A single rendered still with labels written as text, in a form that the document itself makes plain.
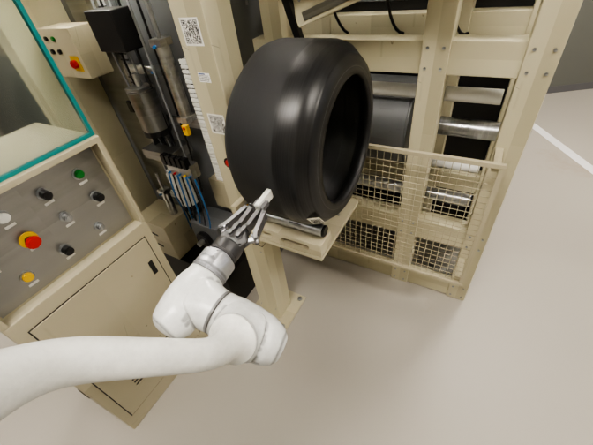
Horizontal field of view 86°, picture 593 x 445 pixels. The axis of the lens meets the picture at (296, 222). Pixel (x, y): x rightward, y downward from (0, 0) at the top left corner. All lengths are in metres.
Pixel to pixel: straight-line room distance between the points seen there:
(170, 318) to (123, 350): 0.21
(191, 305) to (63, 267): 0.73
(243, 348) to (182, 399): 1.31
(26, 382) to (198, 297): 0.34
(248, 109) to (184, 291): 0.49
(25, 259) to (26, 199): 0.19
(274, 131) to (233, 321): 0.47
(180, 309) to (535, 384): 1.70
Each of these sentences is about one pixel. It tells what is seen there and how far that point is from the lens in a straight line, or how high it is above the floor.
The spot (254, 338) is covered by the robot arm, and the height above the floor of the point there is 1.11.
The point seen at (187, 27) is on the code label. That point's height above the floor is 1.52.
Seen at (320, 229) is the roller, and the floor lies 0.92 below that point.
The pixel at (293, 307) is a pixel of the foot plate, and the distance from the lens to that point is 2.02.
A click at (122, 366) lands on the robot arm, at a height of 1.27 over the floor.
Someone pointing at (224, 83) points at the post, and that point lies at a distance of 1.15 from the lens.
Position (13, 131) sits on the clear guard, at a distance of 1.20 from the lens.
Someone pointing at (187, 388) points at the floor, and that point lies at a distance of 1.96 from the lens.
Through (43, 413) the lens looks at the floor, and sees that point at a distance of 2.32.
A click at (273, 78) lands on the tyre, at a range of 0.91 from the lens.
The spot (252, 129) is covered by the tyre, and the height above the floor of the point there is 1.32.
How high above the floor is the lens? 1.68
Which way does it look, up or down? 41 degrees down
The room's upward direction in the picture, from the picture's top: 8 degrees counter-clockwise
